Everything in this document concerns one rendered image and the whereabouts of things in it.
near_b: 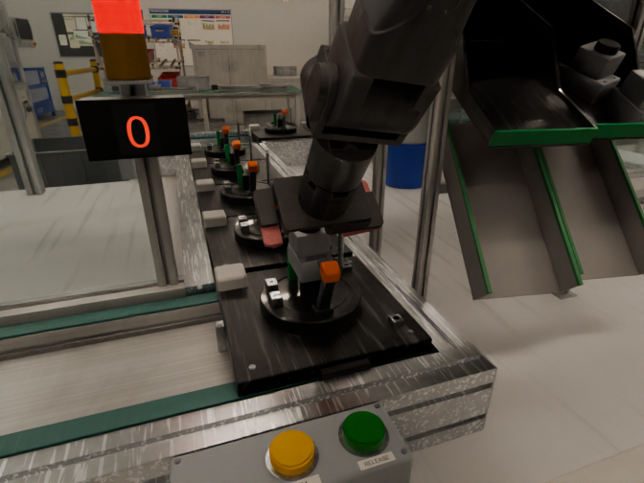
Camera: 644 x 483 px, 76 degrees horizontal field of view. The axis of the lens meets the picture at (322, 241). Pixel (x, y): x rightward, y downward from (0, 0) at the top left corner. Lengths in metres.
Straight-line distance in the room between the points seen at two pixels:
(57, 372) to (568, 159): 0.81
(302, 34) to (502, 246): 10.62
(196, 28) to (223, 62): 3.33
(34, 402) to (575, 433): 0.65
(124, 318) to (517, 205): 0.60
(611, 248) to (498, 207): 0.19
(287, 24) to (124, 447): 10.83
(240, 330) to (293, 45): 10.66
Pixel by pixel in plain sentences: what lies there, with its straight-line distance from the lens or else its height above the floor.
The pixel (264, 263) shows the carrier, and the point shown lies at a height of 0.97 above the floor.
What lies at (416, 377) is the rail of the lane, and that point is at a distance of 0.50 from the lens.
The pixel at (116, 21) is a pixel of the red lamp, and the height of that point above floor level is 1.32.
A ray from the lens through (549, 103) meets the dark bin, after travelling 0.66.
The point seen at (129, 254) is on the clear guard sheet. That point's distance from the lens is 0.68.
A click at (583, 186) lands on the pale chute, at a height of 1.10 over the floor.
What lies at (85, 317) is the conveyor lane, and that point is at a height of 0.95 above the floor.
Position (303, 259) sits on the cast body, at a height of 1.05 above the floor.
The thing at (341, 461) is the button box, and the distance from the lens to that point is 0.42.
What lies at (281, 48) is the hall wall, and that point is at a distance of 11.06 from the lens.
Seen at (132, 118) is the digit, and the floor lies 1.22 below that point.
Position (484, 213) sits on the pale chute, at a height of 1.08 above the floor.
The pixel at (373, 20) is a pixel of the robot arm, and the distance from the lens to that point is 0.29.
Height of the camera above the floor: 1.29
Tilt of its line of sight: 25 degrees down
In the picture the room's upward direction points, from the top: straight up
